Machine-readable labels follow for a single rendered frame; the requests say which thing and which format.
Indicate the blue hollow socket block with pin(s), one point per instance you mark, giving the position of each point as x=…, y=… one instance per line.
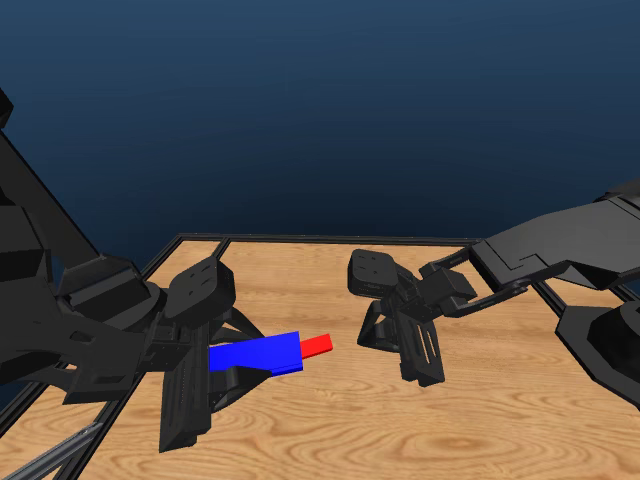
x=255, y=352

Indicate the black table frame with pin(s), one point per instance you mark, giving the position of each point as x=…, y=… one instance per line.
x=325, y=238

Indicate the silver aluminium rail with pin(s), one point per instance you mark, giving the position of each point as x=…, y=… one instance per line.
x=50, y=452

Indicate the thin red peg bar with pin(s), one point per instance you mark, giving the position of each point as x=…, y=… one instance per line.
x=316, y=346

